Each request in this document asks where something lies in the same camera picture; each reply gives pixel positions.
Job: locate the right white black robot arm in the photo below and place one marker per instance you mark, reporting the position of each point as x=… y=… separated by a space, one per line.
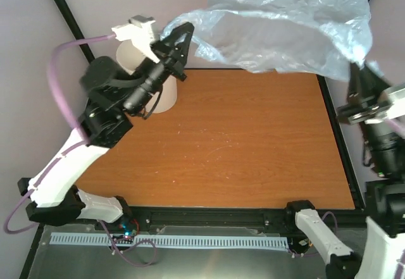
x=383 y=255

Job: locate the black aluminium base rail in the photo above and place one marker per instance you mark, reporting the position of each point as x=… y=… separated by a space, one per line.
x=150 y=219

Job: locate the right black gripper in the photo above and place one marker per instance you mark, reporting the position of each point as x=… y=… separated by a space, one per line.
x=361 y=78

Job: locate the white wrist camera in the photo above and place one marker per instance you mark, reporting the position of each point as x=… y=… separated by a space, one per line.
x=392 y=100
x=140 y=31

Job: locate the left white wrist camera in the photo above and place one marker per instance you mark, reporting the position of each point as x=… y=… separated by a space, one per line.
x=140 y=31

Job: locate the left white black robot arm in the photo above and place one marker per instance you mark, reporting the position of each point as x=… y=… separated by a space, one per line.
x=114 y=96

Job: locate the translucent blue trash bag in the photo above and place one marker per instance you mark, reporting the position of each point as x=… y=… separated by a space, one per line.
x=323 y=37

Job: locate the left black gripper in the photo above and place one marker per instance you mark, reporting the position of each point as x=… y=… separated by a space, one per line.
x=181 y=58

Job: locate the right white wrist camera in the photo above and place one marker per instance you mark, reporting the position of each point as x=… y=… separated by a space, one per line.
x=392 y=100

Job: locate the white plastic trash bin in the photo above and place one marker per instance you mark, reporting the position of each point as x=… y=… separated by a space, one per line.
x=129 y=58

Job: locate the grey metal base plate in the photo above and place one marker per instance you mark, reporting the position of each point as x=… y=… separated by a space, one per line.
x=75 y=261

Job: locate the green lit circuit board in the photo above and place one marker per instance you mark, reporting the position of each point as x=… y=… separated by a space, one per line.
x=128 y=232

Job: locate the light blue slotted cable duct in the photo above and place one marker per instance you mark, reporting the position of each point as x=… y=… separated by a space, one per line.
x=174 y=241

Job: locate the left black frame post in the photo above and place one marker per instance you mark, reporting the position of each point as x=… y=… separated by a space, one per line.
x=69 y=18

